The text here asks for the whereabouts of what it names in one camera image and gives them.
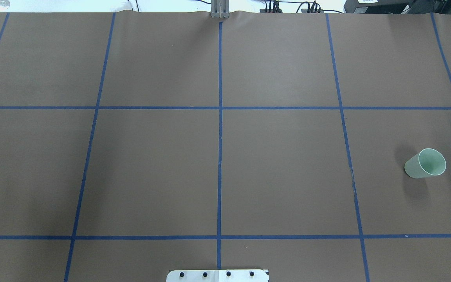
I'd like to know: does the green plastic cup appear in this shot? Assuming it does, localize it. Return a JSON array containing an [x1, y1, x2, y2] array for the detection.
[[403, 148, 446, 179]]

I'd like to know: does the black box with label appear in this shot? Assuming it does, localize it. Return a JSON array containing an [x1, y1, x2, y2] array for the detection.
[[344, 0, 411, 14]]

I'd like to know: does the aluminium frame post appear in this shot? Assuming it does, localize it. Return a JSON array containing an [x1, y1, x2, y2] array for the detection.
[[210, 0, 230, 18]]

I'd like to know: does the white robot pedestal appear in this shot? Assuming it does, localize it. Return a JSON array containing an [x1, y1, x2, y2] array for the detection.
[[166, 269, 270, 282]]

